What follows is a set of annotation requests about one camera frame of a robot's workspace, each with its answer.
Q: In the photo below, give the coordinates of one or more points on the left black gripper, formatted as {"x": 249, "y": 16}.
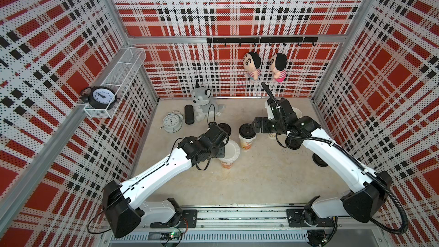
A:
{"x": 221, "y": 152}

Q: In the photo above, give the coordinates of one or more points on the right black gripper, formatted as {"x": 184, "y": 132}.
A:
{"x": 264, "y": 127}

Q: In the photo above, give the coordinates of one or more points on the black cup lid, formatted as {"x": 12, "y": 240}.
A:
{"x": 318, "y": 161}
{"x": 246, "y": 131}
{"x": 226, "y": 128}
{"x": 293, "y": 143}

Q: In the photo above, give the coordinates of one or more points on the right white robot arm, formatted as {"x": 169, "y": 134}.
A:
{"x": 368, "y": 190}

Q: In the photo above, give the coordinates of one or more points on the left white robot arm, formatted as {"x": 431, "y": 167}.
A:
{"x": 125, "y": 206}

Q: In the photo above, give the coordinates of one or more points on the hanging doll pink dress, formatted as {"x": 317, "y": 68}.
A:
{"x": 278, "y": 64}

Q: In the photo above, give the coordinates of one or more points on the hanging doll blue shorts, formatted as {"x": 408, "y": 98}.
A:
{"x": 252, "y": 64}

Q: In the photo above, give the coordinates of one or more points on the black glasses case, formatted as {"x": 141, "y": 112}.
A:
{"x": 189, "y": 114}

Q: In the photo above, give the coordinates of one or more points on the white alarm clock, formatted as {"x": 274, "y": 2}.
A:
{"x": 172, "y": 122}

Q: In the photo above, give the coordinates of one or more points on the grey husky plush toy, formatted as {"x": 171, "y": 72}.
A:
{"x": 205, "y": 105}

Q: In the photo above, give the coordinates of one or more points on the black hook rail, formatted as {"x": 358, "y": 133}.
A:
{"x": 254, "y": 40}

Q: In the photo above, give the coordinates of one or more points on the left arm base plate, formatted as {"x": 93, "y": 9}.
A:
{"x": 185, "y": 219}

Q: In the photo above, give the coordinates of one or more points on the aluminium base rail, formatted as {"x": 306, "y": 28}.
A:
{"x": 251, "y": 226}

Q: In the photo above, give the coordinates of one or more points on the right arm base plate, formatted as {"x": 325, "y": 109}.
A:
{"x": 305, "y": 218}

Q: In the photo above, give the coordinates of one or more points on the white wire basket shelf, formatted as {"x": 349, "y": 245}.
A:
{"x": 119, "y": 79}

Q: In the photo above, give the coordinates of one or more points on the black wall clock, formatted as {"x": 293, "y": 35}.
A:
{"x": 99, "y": 97}

